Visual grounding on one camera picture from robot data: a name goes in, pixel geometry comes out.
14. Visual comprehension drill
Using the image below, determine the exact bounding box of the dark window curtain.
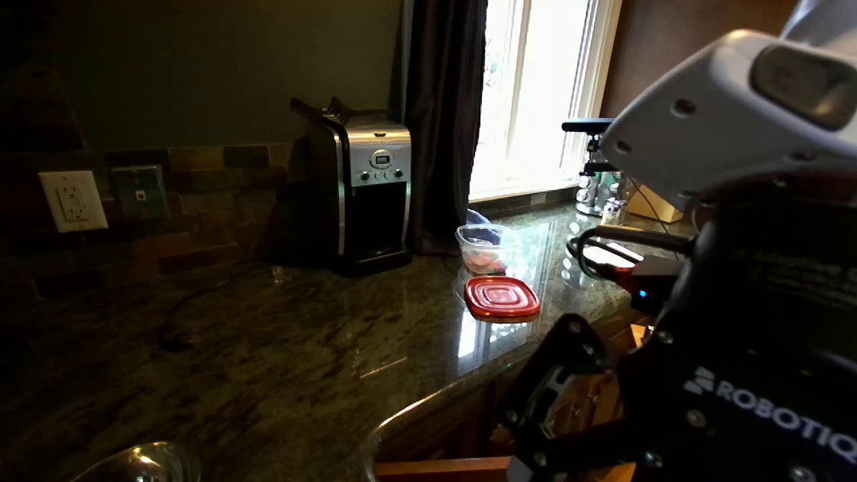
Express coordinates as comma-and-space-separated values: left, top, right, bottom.
404, 0, 488, 253

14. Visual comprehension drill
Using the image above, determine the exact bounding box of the stainless sink basin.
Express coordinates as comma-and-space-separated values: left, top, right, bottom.
71, 439, 202, 482

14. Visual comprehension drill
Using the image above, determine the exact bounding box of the small red lid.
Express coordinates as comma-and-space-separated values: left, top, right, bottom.
464, 276, 541, 320

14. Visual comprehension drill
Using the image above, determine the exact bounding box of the black steel coffee maker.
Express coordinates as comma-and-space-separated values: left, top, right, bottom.
292, 97, 413, 272

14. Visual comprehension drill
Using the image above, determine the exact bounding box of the white wall outlet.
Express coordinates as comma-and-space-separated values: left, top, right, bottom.
37, 172, 108, 232

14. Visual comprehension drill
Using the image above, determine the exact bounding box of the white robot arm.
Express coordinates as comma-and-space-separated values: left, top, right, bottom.
500, 0, 857, 482

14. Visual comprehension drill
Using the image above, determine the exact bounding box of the wooden knife block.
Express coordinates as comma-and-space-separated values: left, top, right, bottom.
625, 180, 683, 224

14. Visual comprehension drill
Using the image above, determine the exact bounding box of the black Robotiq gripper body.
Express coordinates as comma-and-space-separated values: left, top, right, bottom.
622, 172, 857, 482

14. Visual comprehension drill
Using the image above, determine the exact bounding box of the clear plastic container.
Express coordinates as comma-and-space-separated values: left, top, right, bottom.
456, 208, 507, 276

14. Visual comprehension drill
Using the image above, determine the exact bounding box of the wooden cabinet front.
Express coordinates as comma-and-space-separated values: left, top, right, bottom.
367, 340, 622, 482

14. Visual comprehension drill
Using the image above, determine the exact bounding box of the dark wall switch plate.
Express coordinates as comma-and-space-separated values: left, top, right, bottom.
109, 166, 170, 223

